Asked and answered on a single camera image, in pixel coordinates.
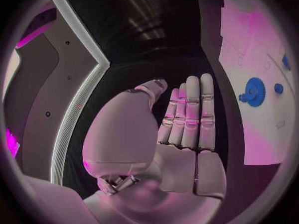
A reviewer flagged blue gear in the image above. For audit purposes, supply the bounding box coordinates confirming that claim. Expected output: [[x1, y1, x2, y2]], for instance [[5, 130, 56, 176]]
[[238, 77, 267, 108]]

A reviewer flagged blue plug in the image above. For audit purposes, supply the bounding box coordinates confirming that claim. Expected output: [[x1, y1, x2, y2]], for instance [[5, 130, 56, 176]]
[[281, 54, 292, 71]]

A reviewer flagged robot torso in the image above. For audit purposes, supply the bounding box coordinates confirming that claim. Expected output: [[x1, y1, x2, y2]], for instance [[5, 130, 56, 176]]
[[1, 0, 111, 186]]

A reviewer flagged white task board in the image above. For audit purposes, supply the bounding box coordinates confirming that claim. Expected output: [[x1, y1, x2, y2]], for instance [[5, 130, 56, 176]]
[[218, 0, 296, 166]]

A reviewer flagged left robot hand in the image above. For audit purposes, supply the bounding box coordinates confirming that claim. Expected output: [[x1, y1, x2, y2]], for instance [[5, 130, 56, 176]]
[[81, 73, 227, 224]]

